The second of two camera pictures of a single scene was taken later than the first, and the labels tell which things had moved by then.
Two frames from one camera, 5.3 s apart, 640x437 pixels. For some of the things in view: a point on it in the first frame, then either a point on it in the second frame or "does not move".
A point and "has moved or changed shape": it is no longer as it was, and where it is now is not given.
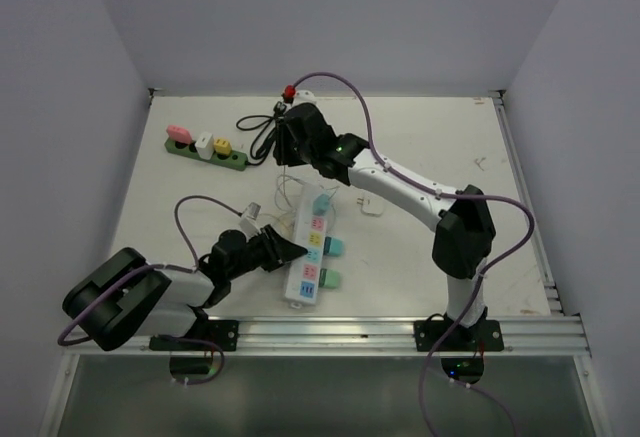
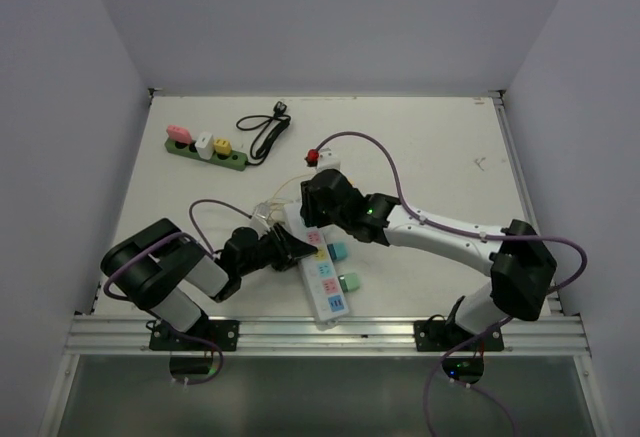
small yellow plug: (222, 146) does not move
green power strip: (234, 160) does not move
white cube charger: (205, 145) does not move
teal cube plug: (333, 246) has moved or changed shape
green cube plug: (329, 278) to (349, 282)
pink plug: (179, 133) does not move
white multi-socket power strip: (303, 273) has moved or changed shape
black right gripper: (283, 152) to (309, 210)
